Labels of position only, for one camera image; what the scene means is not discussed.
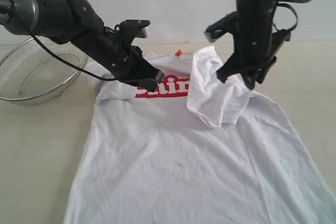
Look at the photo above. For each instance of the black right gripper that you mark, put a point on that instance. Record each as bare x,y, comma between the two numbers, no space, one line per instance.
256,42

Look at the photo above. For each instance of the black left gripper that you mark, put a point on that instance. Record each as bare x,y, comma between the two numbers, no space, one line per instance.
119,57

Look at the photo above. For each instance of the white t-shirt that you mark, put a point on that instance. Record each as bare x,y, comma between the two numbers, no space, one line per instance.
195,150

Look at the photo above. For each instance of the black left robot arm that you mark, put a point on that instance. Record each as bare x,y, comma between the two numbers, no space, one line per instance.
76,22

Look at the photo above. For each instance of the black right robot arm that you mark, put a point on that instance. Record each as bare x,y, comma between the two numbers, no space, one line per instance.
255,43

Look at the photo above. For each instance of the orange shirt tag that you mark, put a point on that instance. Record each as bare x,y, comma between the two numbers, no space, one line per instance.
179,53

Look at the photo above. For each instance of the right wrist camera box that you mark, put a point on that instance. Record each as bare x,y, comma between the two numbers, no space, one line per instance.
227,24

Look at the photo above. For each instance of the metal wire mesh basket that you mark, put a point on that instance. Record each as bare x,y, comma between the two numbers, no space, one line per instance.
31,76

